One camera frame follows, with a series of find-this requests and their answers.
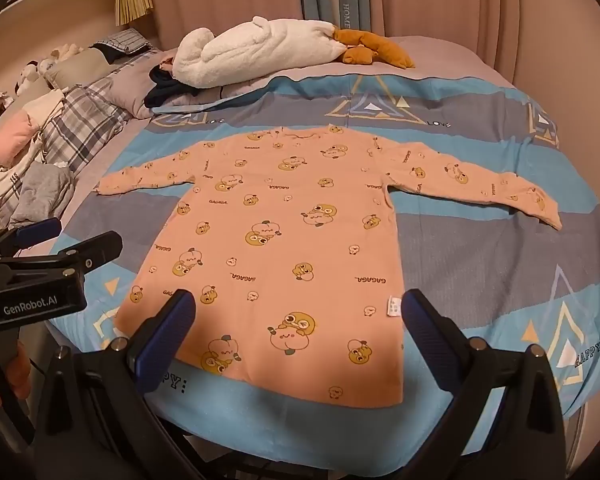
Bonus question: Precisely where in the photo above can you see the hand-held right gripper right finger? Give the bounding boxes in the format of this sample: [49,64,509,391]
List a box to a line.
[402,288,567,480]

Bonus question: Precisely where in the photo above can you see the blue grey printed blanket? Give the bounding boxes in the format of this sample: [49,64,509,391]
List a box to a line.
[45,71,600,453]

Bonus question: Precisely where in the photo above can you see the person's left hand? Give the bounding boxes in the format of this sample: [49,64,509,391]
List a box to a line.
[0,339,32,411]

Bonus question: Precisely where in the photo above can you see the pink cartoon print shirt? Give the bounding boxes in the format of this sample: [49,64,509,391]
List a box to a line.
[96,127,564,406]

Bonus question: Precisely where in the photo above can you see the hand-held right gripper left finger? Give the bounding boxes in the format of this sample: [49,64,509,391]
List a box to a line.
[35,289,203,480]

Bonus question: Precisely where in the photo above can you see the grey pillow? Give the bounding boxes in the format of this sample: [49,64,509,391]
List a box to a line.
[45,49,112,90]

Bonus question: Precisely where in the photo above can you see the plaid pillow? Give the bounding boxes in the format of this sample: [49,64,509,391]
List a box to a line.
[92,29,150,57]

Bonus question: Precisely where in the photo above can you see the white stuffed toys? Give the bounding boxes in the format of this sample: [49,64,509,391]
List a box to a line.
[17,42,85,87]

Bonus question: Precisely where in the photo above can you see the orange plush toy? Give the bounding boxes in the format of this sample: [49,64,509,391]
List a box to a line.
[331,28,416,70]

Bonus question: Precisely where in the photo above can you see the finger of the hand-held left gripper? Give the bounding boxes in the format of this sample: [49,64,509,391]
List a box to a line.
[0,231,124,281]
[0,218,63,262]

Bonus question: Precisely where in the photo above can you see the white goose plush toy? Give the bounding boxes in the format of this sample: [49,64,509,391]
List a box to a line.
[172,16,349,87]

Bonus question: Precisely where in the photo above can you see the pale pink bed sheet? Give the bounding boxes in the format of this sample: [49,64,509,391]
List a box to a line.
[380,35,533,92]

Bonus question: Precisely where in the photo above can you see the grey cloth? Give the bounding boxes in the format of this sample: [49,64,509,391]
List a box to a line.
[9,163,74,232]

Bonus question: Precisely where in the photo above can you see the grey plaid quilt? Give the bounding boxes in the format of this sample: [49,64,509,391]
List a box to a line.
[40,46,181,183]

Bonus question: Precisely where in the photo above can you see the pink white pillow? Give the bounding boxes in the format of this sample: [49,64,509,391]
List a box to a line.
[0,88,67,167]

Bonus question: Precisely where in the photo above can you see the dark clothes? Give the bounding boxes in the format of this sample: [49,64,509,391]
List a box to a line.
[146,62,202,109]

